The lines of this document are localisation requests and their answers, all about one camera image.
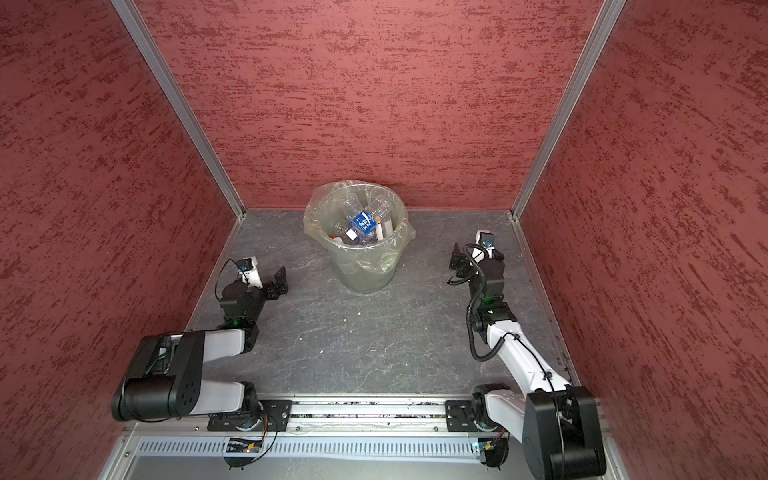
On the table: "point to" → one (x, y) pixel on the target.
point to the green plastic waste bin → (365, 283)
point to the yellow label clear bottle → (384, 227)
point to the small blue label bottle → (345, 232)
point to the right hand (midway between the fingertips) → (468, 249)
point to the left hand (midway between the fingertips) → (272, 274)
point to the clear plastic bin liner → (366, 255)
